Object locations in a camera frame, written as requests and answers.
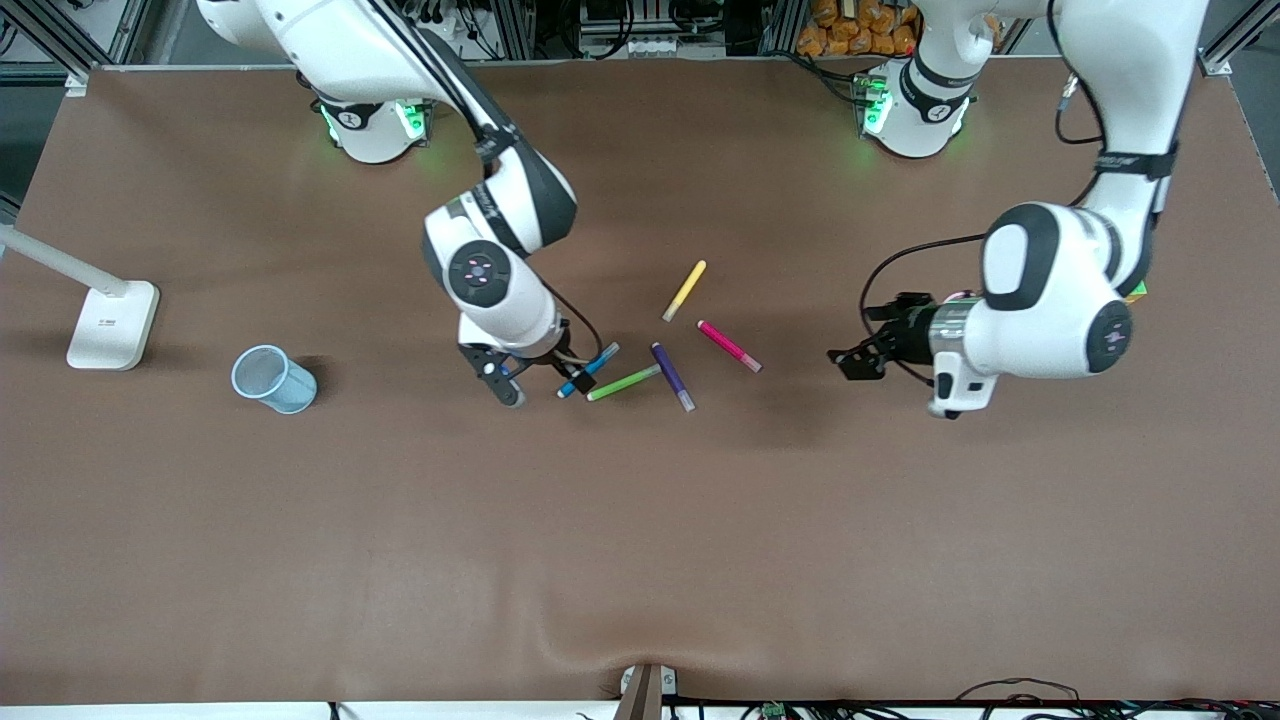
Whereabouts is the blue marker pen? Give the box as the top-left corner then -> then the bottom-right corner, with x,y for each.
556,342 -> 621,400

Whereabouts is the pink marker pen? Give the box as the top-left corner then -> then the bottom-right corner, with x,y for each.
697,320 -> 763,373

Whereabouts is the green marker pen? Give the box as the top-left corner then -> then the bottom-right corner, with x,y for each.
586,364 -> 663,403

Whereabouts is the purple marker pen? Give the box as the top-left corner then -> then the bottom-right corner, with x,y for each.
651,342 -> 696,413

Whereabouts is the yellow marker pen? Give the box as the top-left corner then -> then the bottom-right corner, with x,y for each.
662,260 -> 708,323

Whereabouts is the wrinkled table cover sheet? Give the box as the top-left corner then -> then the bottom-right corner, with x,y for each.
0,52 -> 1280,706

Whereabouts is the blue mesh cup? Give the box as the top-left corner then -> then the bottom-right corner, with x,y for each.
231,345 -> 318,415

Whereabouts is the orange snack bag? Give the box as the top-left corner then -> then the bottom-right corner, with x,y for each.
798,0 -> 921,58

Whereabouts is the grey table edge clamp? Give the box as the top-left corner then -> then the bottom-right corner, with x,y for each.
612,663 -> 679,720

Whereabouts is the white power strip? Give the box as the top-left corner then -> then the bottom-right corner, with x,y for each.
400,0 -> 501,61

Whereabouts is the white desk lamp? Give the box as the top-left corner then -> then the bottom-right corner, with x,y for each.
0,222 -> 161,372

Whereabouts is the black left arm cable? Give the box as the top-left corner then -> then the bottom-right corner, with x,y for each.
860,0 -> 1106,389

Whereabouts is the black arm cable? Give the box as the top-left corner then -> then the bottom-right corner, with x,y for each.
860,0 -> 1106,389
365,0 -> 604,376

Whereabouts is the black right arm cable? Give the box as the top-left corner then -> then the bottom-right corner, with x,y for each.
365,0 -> 604,376

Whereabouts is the thin black floor cable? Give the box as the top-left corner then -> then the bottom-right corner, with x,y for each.
955,677 -> 1083,707

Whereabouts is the aluminium frame profile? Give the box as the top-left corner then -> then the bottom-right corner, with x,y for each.
0,0 -> 151,97
1200,0 -> 1280,77

